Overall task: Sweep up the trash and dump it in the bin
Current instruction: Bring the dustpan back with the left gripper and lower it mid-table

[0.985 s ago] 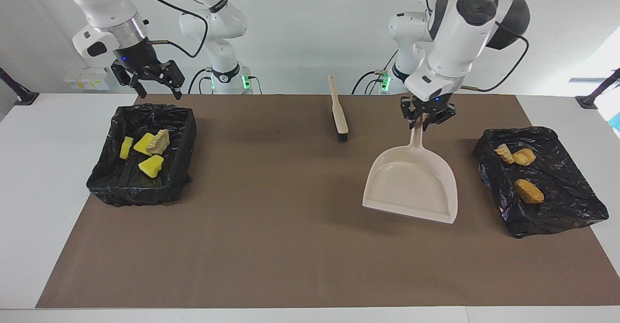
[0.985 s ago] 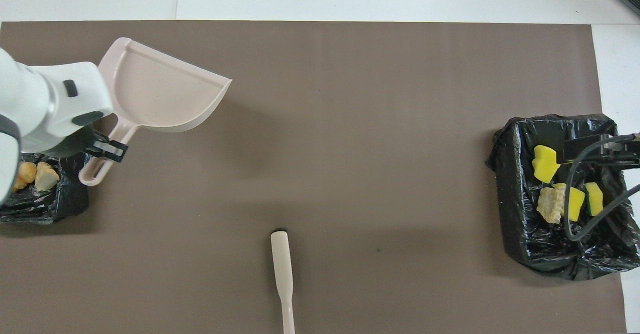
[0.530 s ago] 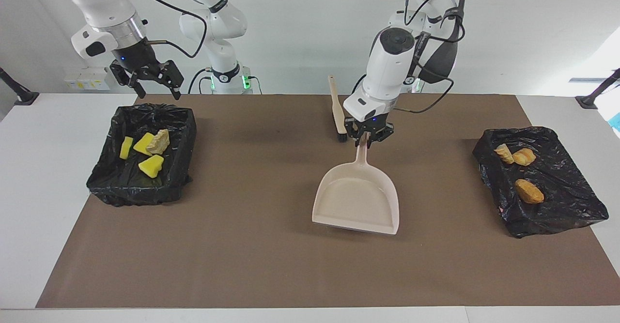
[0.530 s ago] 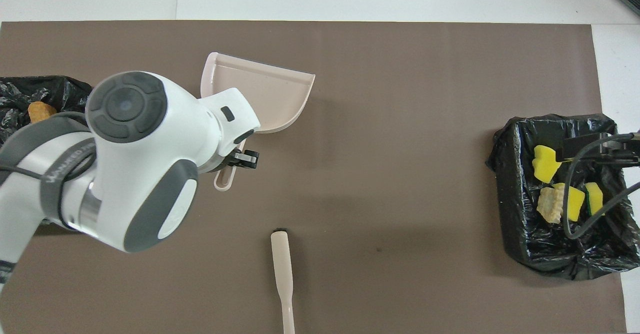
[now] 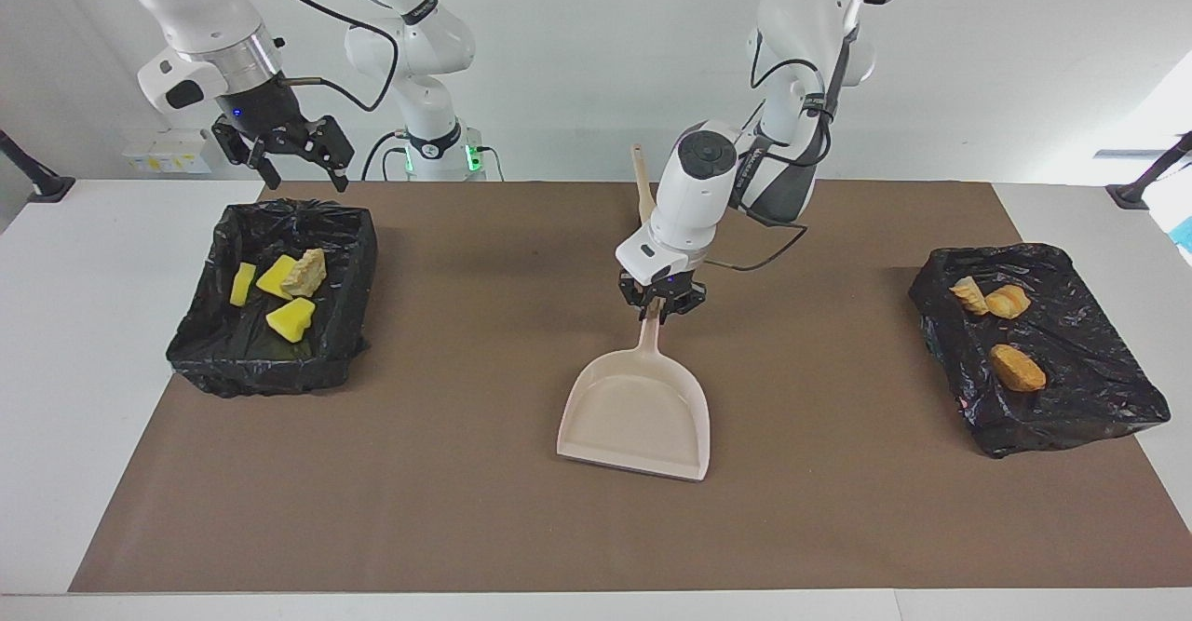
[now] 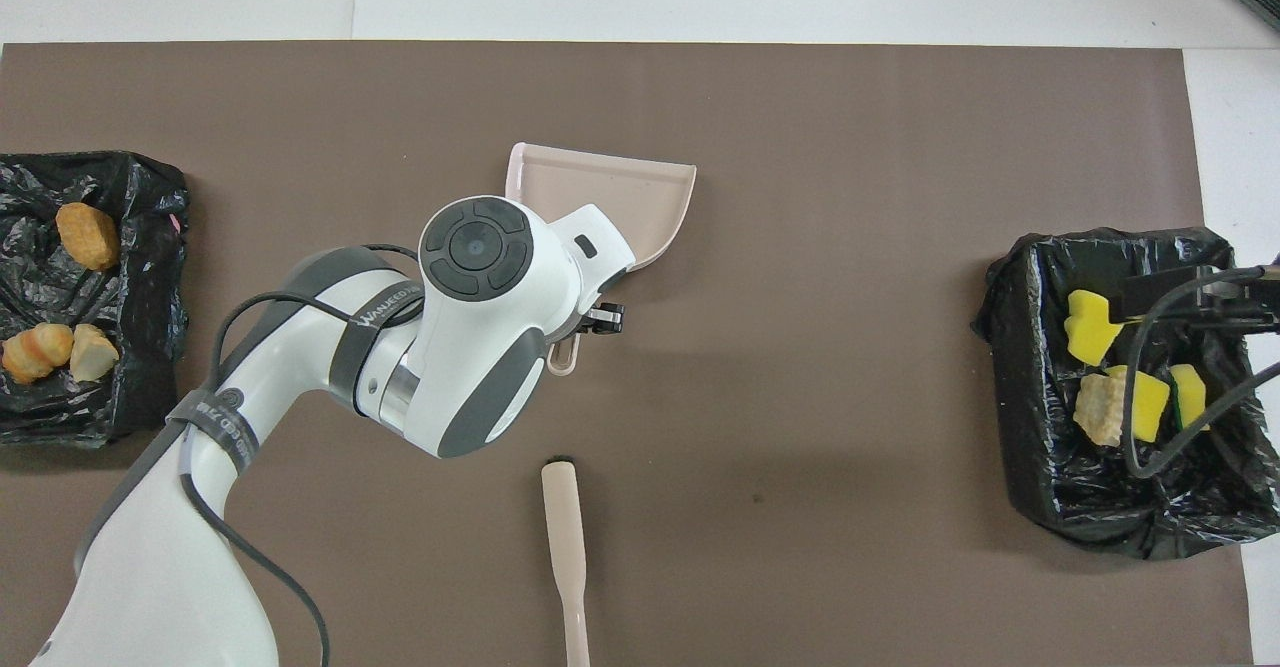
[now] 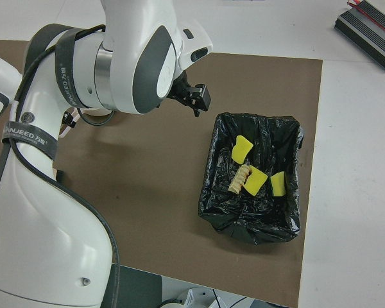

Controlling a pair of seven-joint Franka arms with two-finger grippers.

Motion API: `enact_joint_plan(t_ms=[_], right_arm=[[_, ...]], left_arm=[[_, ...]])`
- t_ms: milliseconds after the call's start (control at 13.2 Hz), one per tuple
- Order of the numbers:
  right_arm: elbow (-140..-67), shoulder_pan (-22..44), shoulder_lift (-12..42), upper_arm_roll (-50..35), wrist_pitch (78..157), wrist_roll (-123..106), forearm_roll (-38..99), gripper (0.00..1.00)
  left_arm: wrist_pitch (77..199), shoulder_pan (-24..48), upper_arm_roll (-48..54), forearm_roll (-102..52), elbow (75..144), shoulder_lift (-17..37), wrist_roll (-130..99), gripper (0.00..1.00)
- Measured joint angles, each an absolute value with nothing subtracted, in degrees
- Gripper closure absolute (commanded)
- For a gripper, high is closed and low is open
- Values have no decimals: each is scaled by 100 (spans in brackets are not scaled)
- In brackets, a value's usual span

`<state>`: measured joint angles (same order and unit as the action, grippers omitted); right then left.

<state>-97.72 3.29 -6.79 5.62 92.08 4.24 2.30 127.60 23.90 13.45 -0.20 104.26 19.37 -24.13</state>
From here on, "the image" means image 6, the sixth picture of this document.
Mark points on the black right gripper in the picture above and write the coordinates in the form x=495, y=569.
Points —
x=1245, y=297

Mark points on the notched yellow sponge piece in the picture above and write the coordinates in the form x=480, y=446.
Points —
x=1090, y=332

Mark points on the beige plastic dustpan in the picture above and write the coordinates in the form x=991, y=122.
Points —
x=620, y=197

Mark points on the beige toy pastry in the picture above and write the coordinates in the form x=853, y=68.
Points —
x=1098, y=412

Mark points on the beige hand brush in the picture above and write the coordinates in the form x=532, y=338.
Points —
x=565, y=527

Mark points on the pale yellow toy dumpling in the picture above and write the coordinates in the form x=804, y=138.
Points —
x=95, y=355

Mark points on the brown toy croquette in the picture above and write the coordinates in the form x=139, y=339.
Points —
x=88, y=235

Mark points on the orange striped toy croissant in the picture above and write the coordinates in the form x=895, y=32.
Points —
x=38, y=352

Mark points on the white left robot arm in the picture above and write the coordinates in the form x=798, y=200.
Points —
x=500, y=327

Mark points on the black bag lined bin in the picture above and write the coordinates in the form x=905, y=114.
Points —
x=140, y=347
x=1060, y=487

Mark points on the brown table mat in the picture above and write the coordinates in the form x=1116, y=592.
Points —
x=850, y=247

